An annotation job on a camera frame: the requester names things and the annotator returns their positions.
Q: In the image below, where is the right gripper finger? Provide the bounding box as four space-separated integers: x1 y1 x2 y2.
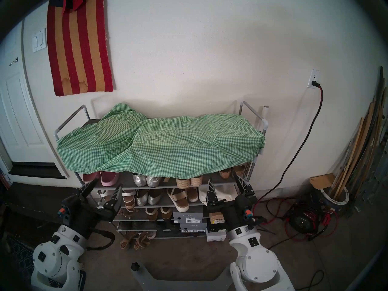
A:
206 178 219 204
234 172 258 200

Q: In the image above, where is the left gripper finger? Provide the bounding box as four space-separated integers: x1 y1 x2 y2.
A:
78 178 99 200
102 186 123 210

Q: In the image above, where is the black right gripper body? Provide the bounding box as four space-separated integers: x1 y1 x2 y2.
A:
206 196 259 233

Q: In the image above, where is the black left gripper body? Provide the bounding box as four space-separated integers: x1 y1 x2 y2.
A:
57 194 122 241

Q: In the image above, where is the grey metal shoe rack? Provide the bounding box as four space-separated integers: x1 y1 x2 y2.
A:
54 101 271 240

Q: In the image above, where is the shiny silver flat shoe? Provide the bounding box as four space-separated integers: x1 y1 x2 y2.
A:
135 189 149 207
148 189 164 206

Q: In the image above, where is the white cloth bag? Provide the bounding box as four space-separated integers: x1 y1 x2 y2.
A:
199 184 239 207

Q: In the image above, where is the white labelled shoebox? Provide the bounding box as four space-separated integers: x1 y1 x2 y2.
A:
206 229 227 243

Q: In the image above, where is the grey Vionic shoebox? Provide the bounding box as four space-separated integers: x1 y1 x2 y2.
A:
180 223 208 233
172 205 204 224

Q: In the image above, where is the tan fringed sandal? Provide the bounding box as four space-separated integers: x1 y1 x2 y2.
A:
134 233 152 250
120 232 137 250

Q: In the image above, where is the dark brown wooden cabinet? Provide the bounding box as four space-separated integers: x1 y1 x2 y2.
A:
6 181 79 230

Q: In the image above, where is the black door threshold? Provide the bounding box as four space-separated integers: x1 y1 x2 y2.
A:
9 162 68 179

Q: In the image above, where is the green gingham cloth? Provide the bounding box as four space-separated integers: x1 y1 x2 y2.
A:
56 103 266 179

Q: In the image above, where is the brown cardboard piece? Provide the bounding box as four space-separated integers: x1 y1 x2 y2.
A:
309 173 336 191

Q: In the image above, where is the white rimmed bucket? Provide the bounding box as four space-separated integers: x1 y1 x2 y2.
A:
310 184 351 219

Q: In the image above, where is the white panel door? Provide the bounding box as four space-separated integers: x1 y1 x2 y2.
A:
0 21 69 179

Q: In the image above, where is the light wooden trim strip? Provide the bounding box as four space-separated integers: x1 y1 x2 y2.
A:
329 117 364 198

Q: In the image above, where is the tan wooden board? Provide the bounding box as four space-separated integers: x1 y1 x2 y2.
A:
346 101 376 188

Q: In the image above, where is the red tan striped flag hanging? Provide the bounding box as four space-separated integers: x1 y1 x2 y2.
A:
46 0 114 97

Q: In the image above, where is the tall dark wooden board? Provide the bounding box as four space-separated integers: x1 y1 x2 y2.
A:
368 66 385 148

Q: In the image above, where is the white strap cork sandal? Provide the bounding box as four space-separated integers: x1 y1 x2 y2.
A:
122 189 136 209
97 189 115 203

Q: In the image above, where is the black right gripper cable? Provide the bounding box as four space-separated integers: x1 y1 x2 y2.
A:
247 215 277 236

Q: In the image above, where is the black left gripper cable loop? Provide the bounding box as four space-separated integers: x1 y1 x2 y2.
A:
86 228 116 251

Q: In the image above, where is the black red cord reel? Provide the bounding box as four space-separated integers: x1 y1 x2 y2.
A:
286 197 322 240

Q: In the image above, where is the grey robot base frame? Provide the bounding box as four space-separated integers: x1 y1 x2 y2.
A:
131 263 240 291

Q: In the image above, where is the thin black floor cable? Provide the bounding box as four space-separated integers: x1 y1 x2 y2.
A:
267 233 325 291

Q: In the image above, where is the red and black power cord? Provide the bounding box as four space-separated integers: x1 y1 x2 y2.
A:
252 81 340 243

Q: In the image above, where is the white wall outlet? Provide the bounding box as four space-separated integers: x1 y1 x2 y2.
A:
307 69 320 89

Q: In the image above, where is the white double light switch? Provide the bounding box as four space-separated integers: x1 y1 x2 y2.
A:
32 28 48 53

